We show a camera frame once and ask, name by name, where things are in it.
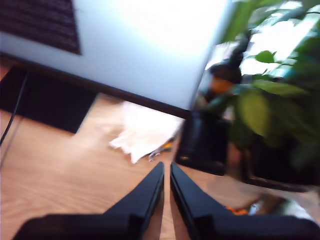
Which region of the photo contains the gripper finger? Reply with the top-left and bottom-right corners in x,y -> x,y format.
101,161 -> 165,240
170,161 -> 233,240

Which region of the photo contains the bunch of keys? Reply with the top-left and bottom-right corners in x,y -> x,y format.
147,141 -> 175,162

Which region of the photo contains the small orange object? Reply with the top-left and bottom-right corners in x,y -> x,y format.
224,205 -> 248,216

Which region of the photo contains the black wallet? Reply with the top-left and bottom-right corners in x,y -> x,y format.
174,111 -> 230,176

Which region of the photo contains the white plastic bag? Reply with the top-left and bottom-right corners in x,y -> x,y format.
108,101 -> 186,165

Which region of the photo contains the black plant pot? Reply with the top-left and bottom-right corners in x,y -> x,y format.
243,139 -> 320,193

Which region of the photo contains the shiny transparent wrapper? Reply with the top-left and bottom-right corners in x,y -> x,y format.
247,193 -> 312,218

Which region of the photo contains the green leafy plant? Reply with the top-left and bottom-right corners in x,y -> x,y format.
199,0 -> 320,171

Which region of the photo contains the amber pump bottle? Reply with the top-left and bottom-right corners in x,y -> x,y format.
203,44 -> 245,106

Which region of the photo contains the black Huawei monitor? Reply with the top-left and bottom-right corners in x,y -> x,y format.
0,0 -> 236,135

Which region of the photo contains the long black table cable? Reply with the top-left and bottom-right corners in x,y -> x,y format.
0,71 -> 29,147

